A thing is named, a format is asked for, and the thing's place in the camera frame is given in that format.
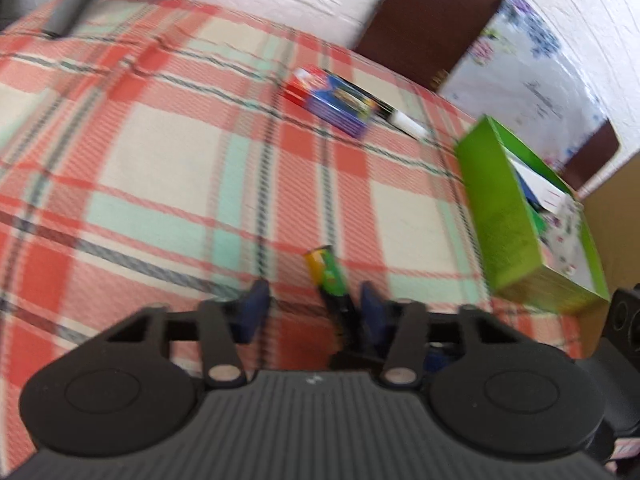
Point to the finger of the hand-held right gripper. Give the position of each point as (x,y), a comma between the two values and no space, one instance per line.
(347,334)
(436,360)

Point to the white floral print packet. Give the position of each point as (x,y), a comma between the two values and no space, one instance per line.
(565,240)

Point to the brown cardboard carton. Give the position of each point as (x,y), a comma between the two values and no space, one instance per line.
(615,220)

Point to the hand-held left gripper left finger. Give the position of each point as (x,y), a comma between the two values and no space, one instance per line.
(256,306)

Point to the green cardboard box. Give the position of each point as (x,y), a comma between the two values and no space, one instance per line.
(500,210)

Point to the white printed box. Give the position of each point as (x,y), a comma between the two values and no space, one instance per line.
(537,187)

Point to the floral pillow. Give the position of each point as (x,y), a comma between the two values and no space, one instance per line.
(525,75)

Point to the red plaid tablecloth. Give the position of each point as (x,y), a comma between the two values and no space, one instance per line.
(150,160)

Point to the green and yellow marker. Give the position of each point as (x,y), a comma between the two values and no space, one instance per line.
(327,270)

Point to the blue marker box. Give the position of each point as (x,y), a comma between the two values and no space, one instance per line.
(335,105)

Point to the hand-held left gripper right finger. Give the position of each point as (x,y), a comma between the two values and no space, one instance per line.
(372,316)

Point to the black marker white cap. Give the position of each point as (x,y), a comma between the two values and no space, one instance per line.
(407,122)

